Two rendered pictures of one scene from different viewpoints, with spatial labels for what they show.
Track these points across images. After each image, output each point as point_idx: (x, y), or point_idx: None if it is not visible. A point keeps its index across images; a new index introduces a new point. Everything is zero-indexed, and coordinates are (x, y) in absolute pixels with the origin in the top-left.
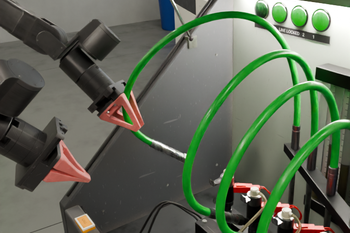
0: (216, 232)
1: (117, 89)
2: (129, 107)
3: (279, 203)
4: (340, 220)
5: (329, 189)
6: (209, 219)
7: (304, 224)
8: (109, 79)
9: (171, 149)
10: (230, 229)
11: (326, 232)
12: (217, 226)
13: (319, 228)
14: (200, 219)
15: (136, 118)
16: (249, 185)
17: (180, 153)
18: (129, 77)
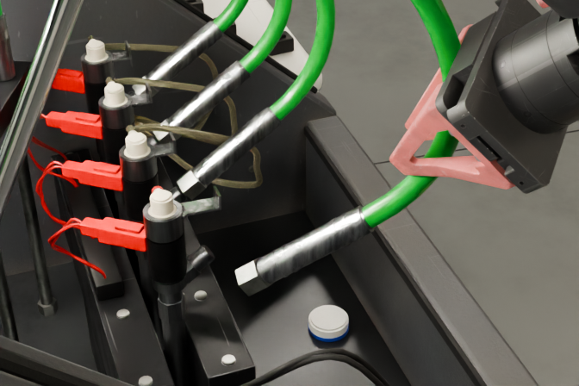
0: (213, 323)
1: (481, 20)
2: (439, 67)
3: (82, 165)
4: (15, 95)
5: None
6: (212, 362)
7: (81, 116)
8: (516, 31)
9: (299, 237)
10: (263, 34)
11: (89, 45)
12: (201, 338)
13: (57, 114)
14: (236, 367)
15: (417, 104)
16: (109, 221)
17: (267, 254)
18: None
